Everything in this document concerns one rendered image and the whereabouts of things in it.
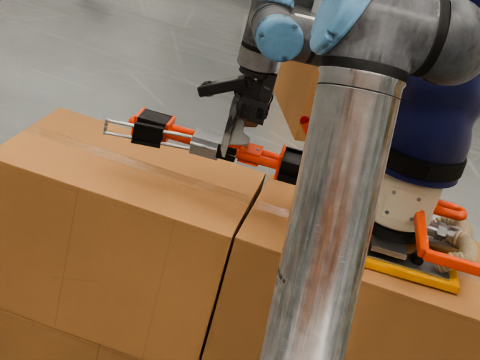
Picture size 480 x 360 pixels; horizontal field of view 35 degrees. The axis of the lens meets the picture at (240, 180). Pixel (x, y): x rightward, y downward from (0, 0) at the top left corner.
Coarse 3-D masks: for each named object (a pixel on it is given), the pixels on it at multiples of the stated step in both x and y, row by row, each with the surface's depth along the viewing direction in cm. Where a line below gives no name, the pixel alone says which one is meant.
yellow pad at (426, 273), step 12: (372, 252) 171; (372, 264) 168; (384, 264) 168; (396, 264) 169; (408, 264) 170; (420, 264) 170; (432, 264) 172; (408, 276) 168; (420, 276) 167; (432, 276) 168; (444, 276) 168; (456, 276) 171; (444, 288) 167; (456, 288) 167
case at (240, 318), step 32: (288, 192) 195; (256, 224) 175; (256, 256) 168; (224, 288) 173; (256, 288) 171; (384, 288) 164; (416, 288) 167; (224, 320) 176; (256, 320) 174; (384, 320) 166; (416, 320) 165; (448, 320) 163; (224, 352) 180; (256, 352) 178; (352, 352) 171; (384, 352) 169; (416, 352) 167; (448, 352) 166
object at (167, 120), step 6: (144, 108) 182; (138, 114) 178; (144, 114) 179; (150, 114) 180; (156, 114) 180; (162, 114) 181; (138, 120) 177; (144, 120) 176; (150, 120) 176; (156, 120) 177; (162, 120) 178; (168, 120) 179; (174, 120) 182; (162, 126) 176; (168, 126) 176; (132, 132) 178; (162, 138) 178
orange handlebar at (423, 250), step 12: (132, 120) 178; (180, 132) 180; (192, 132) 180; (252, 144) 180; (240, 156) 176; (252, 156) 176; (264, 156) 176; (276, 156) 179; (444, 204) 176; (456, 204) 177; (420, 216) 166; (444, 216) 174; (456, 216) 173; (420, 228) 160; (420, 240) 155; (420, 252) 152; (432, 252) 151; (444, 264) 151; (456, 264) 151; (468, 264) 151
